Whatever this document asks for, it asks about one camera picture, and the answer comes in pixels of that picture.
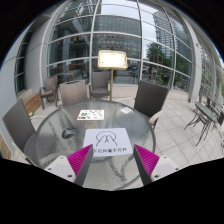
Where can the round glass table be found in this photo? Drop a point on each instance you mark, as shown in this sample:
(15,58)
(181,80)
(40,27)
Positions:
(106,173)

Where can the colourful menu card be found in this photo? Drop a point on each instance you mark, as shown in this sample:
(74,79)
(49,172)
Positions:
(91,115)

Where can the gold table centre cap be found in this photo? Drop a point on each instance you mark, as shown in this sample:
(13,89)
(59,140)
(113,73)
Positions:
(89,125)

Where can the small green bistro table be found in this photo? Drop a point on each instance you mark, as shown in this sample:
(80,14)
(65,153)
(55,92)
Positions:
(204,115)

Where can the grey wicker chair far left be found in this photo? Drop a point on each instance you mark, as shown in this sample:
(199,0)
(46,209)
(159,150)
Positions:
(49,90)

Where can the wooden bench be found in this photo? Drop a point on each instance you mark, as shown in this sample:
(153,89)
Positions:
(32,103)

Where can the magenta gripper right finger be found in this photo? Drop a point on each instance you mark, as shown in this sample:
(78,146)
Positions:
(151,166)

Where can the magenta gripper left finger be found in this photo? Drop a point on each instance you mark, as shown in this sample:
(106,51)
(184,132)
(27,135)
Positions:
(73,168)

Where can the gold menu display stand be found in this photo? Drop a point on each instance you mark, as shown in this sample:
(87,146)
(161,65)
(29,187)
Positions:
(112,60)

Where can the grey wicker chair far centre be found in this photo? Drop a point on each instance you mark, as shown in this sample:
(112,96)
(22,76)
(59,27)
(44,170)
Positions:
(99,85)

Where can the grey wicker chair right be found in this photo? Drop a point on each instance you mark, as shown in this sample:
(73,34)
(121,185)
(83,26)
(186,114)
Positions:
(149,101)

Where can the grey wicker chair back-left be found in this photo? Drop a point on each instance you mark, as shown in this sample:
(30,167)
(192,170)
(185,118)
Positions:
(73,92)

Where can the white mouse outline sheet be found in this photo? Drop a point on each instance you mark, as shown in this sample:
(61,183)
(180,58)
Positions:
(108,142)

